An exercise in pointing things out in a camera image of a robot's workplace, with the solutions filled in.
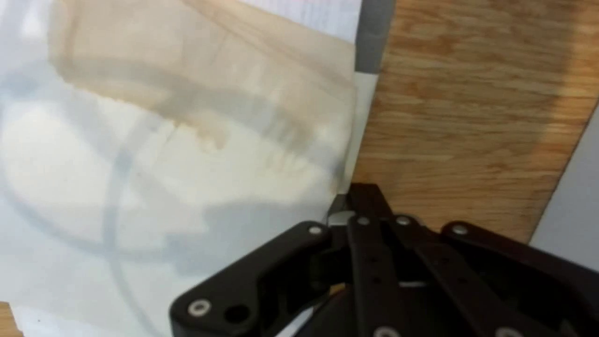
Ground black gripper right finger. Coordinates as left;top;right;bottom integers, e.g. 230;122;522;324
311;182;599;337

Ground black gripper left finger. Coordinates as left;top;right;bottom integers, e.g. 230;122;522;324
168;193;354;337

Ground wooden workbench top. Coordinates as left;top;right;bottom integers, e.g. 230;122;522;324
0;0;599;337

